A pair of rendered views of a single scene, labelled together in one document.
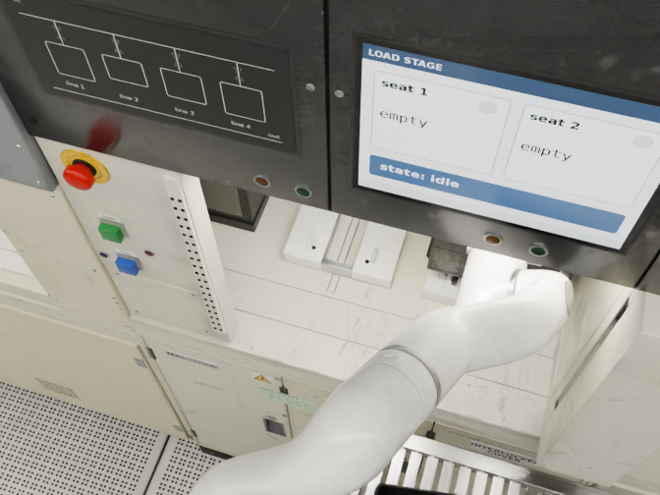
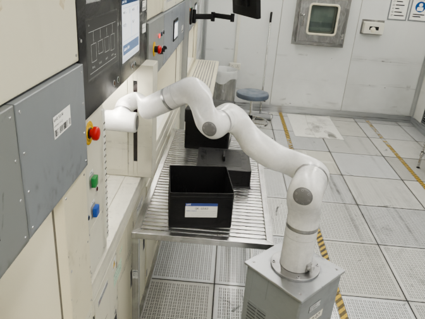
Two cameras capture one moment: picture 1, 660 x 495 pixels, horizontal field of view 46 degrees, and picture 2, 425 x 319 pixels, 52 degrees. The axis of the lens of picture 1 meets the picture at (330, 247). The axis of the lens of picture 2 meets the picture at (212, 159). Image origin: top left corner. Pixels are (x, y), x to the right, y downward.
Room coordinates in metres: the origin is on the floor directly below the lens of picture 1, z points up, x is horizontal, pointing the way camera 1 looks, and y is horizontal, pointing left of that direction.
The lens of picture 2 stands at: (0.62, 1.49, 1.79)
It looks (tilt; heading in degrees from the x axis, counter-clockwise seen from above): 24 degrees down; 252
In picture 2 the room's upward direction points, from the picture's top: 4 degrees clockwise
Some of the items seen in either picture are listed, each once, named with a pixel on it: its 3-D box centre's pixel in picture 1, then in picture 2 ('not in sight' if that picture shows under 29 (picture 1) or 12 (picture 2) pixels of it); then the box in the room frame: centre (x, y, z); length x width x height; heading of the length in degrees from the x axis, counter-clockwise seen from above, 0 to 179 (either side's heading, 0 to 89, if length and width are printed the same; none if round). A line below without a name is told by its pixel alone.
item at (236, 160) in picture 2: not in sight; (222, 164); (-0.08, -0.53, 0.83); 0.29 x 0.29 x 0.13; 74
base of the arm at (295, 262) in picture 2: not in sight; (298, 245); (-0.13, 0.28, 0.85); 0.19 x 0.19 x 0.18
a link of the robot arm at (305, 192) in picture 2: not in sight; (305, 200); (-0.11, 0.31, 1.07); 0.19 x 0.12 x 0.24; 51
